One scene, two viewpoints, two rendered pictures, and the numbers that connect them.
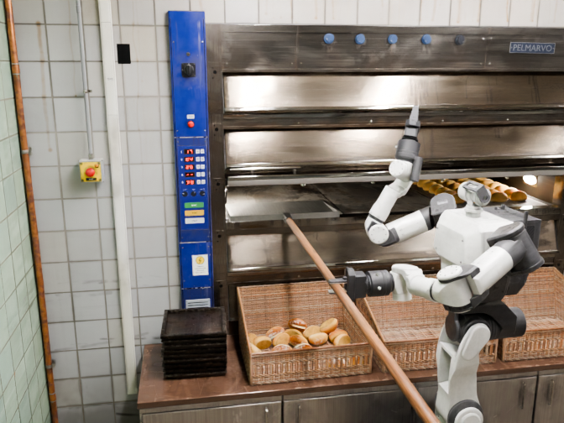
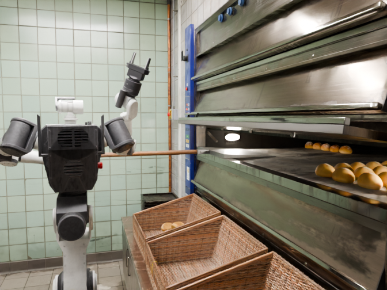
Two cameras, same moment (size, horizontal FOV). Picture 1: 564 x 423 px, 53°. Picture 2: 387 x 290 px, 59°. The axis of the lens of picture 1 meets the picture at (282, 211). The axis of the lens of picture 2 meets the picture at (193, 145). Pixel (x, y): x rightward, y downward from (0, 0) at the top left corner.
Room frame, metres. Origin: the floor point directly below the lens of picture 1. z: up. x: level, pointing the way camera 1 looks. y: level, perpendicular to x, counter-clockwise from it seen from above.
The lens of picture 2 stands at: (2.35, -2.35, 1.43)
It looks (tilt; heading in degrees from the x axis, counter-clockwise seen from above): 5 degrees down; 83
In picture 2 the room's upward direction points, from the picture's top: straight up
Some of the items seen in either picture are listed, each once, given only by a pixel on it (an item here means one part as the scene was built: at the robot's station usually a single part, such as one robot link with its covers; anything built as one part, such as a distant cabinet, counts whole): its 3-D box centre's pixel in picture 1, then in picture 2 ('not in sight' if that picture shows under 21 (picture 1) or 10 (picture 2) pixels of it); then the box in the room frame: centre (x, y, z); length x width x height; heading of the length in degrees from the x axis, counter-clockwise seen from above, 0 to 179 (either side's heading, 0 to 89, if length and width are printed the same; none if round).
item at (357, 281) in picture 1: (362, 284); not in sight; (1.83, -0.28, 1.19); 0.12 x 0.10 x 0.13; 101
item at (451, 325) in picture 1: (485, 317); (72, 212); (1.99, -0.77, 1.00); 0.28 x 0.13 x 0.18; 100
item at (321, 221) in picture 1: (399, 216); (251, 169); (2.86, -0.61, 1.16); 1.80 x 0.06 x 0.04; 100
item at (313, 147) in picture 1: (404, 143); (247, 96); (2.84, -0.61, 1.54); 1.79 x 0.11 x 0.19; 100
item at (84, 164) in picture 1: (91, 170); (174, 114); (2.54, 0.86, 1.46); 0.10 x 0.07 x 0.10; 100
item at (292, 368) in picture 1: (300, 327); (173, 223); (2.48, -0.09, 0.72); 0.56 x 0.49 x 0.28; 101
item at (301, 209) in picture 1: (279, 207); (233, 151); (2.91, 0.01, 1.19); 0.55 x 0.36 x 0.03; 100
